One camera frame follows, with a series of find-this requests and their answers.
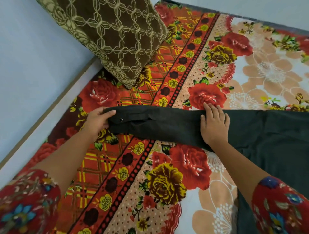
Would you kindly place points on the person's left hand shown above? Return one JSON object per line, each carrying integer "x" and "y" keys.
{"x": 95, "y": 123}

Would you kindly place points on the person's right hand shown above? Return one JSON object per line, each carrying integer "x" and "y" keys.
{"x": 214, "y": 130}

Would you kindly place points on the black shirt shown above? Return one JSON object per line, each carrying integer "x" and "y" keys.
{"x": 265, "y": 135}

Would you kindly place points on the bed with floral sheet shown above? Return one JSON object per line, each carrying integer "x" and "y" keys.
{"x": 169, "y": 183}

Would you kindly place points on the person's right forearm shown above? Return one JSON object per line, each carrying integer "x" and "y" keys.
{"x": 241, "y": 171}

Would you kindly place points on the person's left forearm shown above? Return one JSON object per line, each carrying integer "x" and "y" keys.
{"x": 65, "y": 159}

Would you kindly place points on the brown patterned pillow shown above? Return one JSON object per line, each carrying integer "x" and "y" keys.
{"x": 116, "y": 36}

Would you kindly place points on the red floral dress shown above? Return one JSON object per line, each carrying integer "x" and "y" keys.
{"x": 29, "y": 205}

